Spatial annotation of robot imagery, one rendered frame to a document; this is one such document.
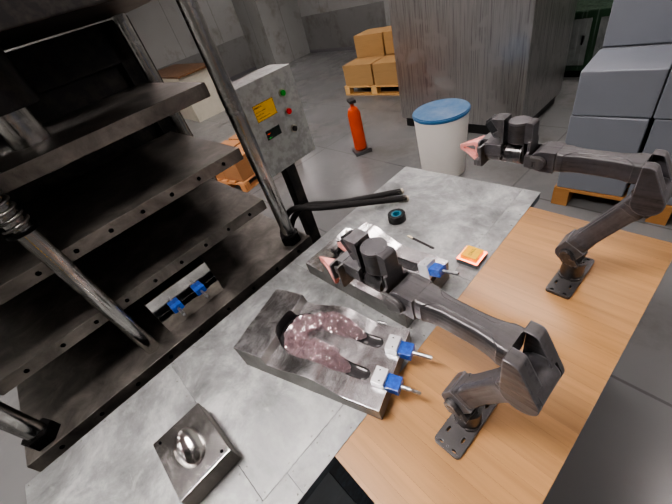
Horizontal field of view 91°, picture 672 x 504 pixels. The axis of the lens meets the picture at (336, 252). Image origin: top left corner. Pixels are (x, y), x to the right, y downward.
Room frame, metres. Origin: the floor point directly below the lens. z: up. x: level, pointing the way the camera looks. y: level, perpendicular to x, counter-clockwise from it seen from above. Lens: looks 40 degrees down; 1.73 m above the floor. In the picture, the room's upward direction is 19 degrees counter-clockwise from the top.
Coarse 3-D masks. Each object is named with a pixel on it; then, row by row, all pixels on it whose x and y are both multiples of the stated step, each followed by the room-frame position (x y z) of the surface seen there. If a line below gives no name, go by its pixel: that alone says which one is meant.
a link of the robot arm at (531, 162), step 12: (516, 120) 0.81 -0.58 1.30; (528, 120) 0.79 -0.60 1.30; (516, 132) 0.79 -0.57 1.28; (528, 132) 0.77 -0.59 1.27; (516, 144) 0.79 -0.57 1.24; (528, 144) 0.76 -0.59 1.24; (540, 144) 0.78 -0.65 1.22; (528, 156) 0.74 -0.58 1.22; (528, 168) 0.73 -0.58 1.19; (540, 168) 0.71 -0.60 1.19
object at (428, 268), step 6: (426, 258) 0.78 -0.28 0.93; (432, 258) 0.77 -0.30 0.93; (420, 264) 0.76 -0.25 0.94; (426, 264) 0.74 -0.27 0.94; (432, 264) 0.75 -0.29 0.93; (438, 264) 0.74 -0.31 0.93; (444, 264) 0.73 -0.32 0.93; (420, 270) 0.75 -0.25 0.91; (426, 270) 0.73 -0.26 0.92; (432, 270) 0.72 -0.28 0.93; (438, 270) 0.70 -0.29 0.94; (444, 270) 0.70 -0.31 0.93; (450, 270) 0.69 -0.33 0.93; (426, 276) 0.73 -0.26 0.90; (432, 276) 0.73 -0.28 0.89; (438, 276) 0.70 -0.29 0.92
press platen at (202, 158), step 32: (128, 160) 1.68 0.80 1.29; (160, 160) 1.52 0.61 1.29; (192, 160) 1.38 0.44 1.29; (224, 160) 1.31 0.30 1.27; (64, 192) 1.53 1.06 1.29; (96, 192) 1.39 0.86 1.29; (128, 192) 1.27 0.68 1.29; (160, 192) 1.16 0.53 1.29; (64, 224) 1.17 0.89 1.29; (96, 224) 1.07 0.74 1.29; (128, 224) 1.08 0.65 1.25; (0, 256) 1.08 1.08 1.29; (32, 256) 1.00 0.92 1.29; (0, 288) 0.87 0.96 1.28
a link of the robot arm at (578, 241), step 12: (624, 204) 0.55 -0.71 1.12; (600, 216) 0.60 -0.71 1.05; (612, 216) 0.57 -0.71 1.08; (624, 216) 0.54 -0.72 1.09; (636, 216) 0.52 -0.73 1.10; (648, 216) 0.50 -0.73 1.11; (588, 228) 0.60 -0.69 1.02; (600, 228) 0.58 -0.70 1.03; (612, 228) 0.56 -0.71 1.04; (564, 240) 0.64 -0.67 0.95; (576, 240) 0.61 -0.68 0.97; (588, 240) 0.59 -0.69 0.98; (600, 240) 0.57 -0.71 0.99; (576, 252) 0.60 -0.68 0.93
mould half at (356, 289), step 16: (368, 224) 1.06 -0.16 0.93; (336, 240) 1.12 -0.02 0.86; (336, 256) 0.93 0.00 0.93; (400, 256) 0.88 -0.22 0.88; (416, 256) 0.85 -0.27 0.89; (432, 256) 0.82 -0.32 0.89; (320, 272) 0.97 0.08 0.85; (416, 272) 0.77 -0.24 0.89; (352, 288) 0.82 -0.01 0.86; (368, 288) 0.78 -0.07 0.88; (368, 304) 0.77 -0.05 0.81; (384, 304) 0.70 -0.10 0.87; (400, 320) 0.65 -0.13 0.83
